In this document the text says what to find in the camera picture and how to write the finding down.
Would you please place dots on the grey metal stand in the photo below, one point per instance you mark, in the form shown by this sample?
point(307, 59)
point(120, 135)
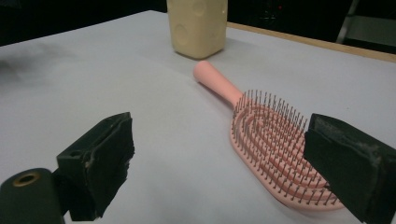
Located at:
point(367, 29)

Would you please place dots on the pink hairbrush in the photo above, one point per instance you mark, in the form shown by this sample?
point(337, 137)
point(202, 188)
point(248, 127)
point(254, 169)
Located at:
point(267, 140)

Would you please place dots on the cream plastic holder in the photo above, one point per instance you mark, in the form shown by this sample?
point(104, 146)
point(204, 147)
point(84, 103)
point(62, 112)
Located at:
point(196, 28)

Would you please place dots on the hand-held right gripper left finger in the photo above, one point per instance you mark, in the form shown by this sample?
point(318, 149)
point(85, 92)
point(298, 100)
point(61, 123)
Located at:
point(99, 168)

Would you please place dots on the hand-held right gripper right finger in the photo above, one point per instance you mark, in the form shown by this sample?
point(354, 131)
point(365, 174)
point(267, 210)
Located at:
point(355, 168)

